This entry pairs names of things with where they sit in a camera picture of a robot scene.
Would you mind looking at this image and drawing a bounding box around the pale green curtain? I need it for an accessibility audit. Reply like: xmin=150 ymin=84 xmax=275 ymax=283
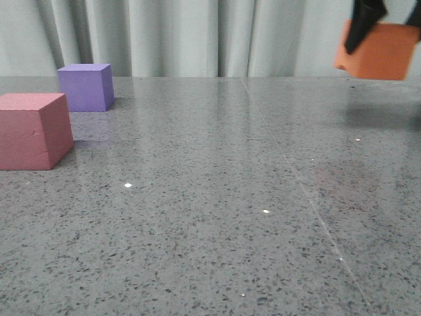
xmin=0 ymin=0 xmax=421 ymax=78

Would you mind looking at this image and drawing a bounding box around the orange foam cube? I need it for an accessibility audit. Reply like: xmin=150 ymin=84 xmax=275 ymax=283
xmin=334 ymin=20 xmax=420 ymax=80

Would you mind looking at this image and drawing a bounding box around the red foam cube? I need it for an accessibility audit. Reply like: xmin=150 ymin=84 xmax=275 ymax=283
xmin=1 ymin=93 xmax=74 ymax=171

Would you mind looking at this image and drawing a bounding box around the purple foam cube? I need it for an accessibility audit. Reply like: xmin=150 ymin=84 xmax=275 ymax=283
xmin=57 ymin=63 xmax=114 ymax=112

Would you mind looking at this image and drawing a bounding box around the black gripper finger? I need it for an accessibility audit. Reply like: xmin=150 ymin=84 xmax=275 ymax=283
xmin=405 ymin=0 xmax=421 ymax=28
xmin=344 ymin=0 xmax=387 ymax=54

